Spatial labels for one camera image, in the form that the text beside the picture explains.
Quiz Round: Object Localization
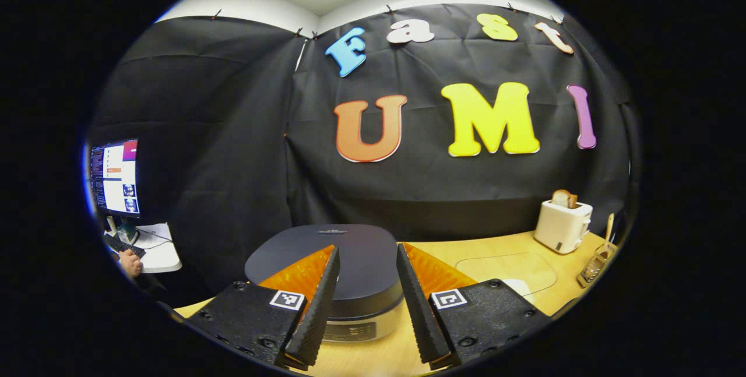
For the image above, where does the white side desk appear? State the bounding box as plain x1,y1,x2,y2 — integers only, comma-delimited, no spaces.
108,223,182,274

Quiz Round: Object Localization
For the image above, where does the computer monitor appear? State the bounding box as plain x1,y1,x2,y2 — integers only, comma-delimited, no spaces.
89,138,142,219

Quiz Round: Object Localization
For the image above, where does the black keyboard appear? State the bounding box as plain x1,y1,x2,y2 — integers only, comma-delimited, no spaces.
104,234,146,259

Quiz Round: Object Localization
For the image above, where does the clear plastic rice container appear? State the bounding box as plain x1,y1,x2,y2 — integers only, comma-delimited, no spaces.
455,252,558,299

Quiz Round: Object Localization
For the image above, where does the small teal box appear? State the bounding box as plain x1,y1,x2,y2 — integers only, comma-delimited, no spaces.
117,218,139,244

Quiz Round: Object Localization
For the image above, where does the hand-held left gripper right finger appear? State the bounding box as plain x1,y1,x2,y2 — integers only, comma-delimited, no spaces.
396,242,551,371

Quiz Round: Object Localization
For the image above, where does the black backdrop cloth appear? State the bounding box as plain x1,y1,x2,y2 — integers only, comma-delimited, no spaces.
87,4,642,302

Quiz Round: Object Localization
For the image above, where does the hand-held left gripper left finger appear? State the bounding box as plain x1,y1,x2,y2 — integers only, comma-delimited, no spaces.
184,244,342,371

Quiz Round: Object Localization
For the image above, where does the dark grey rice cooker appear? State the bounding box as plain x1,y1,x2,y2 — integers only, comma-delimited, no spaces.
244,224,407,343

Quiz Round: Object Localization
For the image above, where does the white toaster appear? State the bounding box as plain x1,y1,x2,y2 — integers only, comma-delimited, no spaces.
533,199,593,255

